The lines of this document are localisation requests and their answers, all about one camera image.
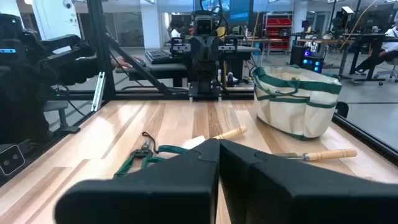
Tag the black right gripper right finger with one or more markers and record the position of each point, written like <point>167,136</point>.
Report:
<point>295,193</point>

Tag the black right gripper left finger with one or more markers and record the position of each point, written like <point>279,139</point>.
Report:
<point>161,189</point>

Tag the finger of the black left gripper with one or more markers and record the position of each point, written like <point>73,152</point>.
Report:
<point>211,49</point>
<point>197,49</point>

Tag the cream green-trimmed gardening bag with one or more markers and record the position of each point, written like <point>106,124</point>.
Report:
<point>295,115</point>

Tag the person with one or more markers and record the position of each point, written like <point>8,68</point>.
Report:
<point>390,45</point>
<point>176,31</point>
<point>18,102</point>

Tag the blue-screen computer monitor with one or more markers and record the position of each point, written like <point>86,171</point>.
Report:
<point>239,11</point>

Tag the black keyboard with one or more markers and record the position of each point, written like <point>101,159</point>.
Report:
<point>158,56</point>

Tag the red storage rack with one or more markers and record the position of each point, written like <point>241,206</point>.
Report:
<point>278,22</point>

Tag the person's hand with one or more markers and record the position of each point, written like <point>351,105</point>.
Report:
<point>124,62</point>

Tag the black computer with blue lights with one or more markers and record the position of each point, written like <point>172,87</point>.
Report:
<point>312,63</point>

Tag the silver aluminium bar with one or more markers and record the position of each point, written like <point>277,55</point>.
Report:
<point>99,91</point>

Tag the grey stool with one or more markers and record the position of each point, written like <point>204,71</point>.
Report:
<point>56,105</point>

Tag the black office desk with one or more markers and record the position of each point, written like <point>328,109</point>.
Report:
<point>374,46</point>

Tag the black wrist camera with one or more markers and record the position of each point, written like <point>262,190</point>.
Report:
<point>204,26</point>

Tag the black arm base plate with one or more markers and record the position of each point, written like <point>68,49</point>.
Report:
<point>204,92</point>

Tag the black aluminium table frame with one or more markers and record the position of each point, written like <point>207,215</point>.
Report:
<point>99,46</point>

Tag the white dome security camera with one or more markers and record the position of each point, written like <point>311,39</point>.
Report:
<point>67,4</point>

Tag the black table-level camera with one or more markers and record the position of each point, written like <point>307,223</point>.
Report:
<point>11,160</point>

